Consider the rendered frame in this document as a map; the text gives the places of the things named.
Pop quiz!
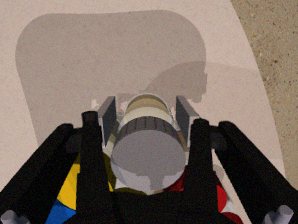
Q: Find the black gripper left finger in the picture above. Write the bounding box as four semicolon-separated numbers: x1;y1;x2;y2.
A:
0;96;117;224

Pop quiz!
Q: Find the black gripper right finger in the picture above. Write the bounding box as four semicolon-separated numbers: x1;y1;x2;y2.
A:
175;95;298;224

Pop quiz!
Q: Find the red-capped bottle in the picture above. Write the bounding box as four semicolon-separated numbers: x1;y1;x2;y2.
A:
163;128;227;212
217;175;243;224

